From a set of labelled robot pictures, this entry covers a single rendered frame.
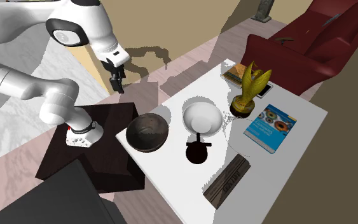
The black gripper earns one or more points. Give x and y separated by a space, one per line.
117 82

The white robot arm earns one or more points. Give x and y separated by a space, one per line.
73 21

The dark robot stand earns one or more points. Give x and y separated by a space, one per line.
113 130

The dark brown bowl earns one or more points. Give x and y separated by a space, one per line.
147 133

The white bowl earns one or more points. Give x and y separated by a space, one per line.
202 119

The black round flask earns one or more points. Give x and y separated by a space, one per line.
197 153

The orange book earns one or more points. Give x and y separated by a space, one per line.
235 73

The white table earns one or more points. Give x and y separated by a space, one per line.
178 186

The golden bird figure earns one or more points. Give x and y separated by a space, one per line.
250 85

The dark grey cabinet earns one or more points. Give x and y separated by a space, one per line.
51 201

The dark brown long box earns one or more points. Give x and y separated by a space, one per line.
226 181

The white-edged phone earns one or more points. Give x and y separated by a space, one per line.
265 90

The blue book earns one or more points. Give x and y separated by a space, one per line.
270 128

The grey stone statue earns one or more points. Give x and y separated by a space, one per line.
264 9

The dark red sofa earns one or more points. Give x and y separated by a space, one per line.
315 46

